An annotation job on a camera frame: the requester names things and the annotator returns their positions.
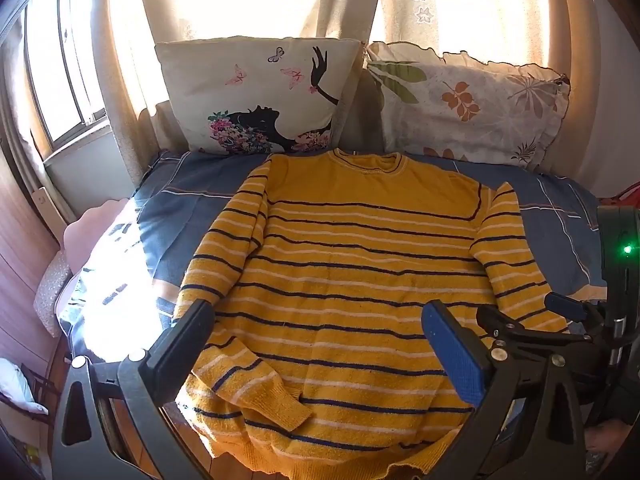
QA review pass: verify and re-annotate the window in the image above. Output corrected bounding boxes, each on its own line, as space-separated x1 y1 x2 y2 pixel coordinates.
0 0 112 163

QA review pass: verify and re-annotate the blue plaid bed sheet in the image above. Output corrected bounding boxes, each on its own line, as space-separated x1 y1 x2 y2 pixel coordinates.
56 150 610 366

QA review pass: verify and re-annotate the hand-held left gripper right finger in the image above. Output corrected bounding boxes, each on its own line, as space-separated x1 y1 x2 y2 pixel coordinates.
421 300 587 480

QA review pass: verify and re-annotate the red cloth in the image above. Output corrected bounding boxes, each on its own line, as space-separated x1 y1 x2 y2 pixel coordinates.
597 184 640 207

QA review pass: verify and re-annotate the white cloth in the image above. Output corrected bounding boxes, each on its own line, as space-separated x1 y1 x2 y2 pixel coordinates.
0 357 49 417

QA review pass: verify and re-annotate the pink padded chair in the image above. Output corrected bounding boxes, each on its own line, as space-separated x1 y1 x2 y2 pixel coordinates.
32 197 133 339

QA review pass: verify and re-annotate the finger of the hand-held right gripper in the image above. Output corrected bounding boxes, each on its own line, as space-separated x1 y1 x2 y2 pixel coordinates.
544 291 609 332
476 305 609 361

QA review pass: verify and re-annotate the butterfly print pillow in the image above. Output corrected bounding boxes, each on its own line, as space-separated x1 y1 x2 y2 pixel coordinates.
154 37 364 157

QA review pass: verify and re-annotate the yellow striped sweater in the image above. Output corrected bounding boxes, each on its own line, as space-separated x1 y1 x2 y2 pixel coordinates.
172 149 571 480

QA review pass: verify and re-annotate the beige curtain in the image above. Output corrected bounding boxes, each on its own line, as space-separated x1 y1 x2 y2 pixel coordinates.
369 0 602 111
91 0 387 188

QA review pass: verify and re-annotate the leaf print pillow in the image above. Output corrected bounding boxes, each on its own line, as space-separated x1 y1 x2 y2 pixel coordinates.
365 41 572 172

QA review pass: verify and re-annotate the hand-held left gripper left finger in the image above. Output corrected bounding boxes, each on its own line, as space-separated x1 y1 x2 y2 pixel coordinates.
52 299 217 480

